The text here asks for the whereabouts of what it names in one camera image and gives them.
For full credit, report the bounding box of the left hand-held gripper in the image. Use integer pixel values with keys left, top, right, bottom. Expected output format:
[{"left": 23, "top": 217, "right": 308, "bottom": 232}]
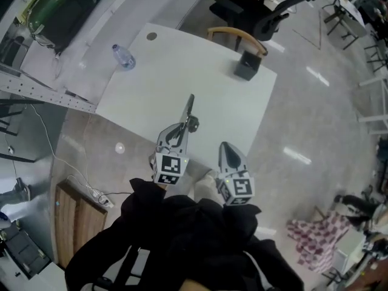
[{"left": 150, "top": 93, "right": 196, "bottom": 186}]

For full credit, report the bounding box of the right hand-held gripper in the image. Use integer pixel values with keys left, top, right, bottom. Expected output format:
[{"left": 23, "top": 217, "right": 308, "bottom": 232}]
[{"left": 216, "top": 141, "right": 255, "bottom": 207}]

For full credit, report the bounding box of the person's left forearm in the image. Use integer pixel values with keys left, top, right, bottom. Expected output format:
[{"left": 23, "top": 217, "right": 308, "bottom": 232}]
[{"left": 129, "top": 177, "right": 189, "bottom": 224}]

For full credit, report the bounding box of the person's right forearm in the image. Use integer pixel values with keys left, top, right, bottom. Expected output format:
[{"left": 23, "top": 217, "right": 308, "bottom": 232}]
[{"left": 219, "top": 203, "right": 263, "bottom": 239}]

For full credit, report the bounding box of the black desktop box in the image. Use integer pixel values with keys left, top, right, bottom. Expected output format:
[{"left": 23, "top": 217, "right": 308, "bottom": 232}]
[{"left": 235, "top": 50, "right": 263, "bottom": 82}]

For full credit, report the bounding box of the person's black jacket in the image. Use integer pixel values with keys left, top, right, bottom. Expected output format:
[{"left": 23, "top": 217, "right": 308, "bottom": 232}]
[{"left": 65, "top": 177, "right": 304, "bottom": 291}]

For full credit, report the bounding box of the clear plastic water bottle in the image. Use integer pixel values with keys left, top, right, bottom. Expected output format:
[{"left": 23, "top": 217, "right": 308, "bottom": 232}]
[{"left": 111, "top": 43, "right": 137, "bottom": 72}]

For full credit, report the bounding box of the pink checkered cloth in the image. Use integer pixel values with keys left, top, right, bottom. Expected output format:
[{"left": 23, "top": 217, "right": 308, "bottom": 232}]
[{"left": 286, "top": 210, "right": 354, "bottom": 274}]

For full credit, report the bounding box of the black mesh office chair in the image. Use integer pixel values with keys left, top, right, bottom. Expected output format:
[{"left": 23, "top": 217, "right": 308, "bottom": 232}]
[{"left": 209, "top": 0, "right": 319, "bottom": 42}]

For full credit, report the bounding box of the white power strip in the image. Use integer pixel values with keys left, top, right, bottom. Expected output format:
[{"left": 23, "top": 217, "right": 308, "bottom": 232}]
[{"left": 90, "top": 189, "right": 115, "bottom": 209}]

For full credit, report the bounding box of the white box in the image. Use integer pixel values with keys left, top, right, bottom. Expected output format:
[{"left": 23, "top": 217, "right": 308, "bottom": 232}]
[{"left": 332, "top": 231, "right": 365, "bottom": 276}]

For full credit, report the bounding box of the white metal shelving rack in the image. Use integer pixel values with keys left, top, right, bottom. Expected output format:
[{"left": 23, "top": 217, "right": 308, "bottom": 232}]
[{"left": 0, "top": 0, "right": 210, "bottom": 113}]

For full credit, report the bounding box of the wooden floor panel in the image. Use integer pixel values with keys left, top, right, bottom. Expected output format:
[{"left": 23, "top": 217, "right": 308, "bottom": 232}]
[{"left": 54, "top": 179, "right": 109, "bottom": 270}]

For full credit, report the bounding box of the black metal table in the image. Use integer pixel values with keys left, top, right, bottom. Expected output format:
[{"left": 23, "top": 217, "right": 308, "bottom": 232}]
[{"left": 0, "top": 97, "right": 47, "bottom": 165}]

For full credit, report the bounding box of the white table with black legs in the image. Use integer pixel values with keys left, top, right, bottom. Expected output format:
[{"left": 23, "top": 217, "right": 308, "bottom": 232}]
[{"left": 321, "top": 0, "right": 369, "bottom": 52}]

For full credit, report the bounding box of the black equipment case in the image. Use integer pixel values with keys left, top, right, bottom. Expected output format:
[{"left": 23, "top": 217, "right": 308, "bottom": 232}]
[{"left": 0, "top": 219, "right": 52, "bottom": 281}]

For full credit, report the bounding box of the white floor cable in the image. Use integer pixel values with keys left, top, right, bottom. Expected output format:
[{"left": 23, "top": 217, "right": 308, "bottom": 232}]
[{"left": 29, "top": 103, "right": 101, "bottom": 194}]

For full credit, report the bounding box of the white metal frame table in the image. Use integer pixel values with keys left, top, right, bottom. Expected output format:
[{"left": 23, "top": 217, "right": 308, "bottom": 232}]
[{"left": 356, "top": 77, "right": 388, "bottom": 136}]

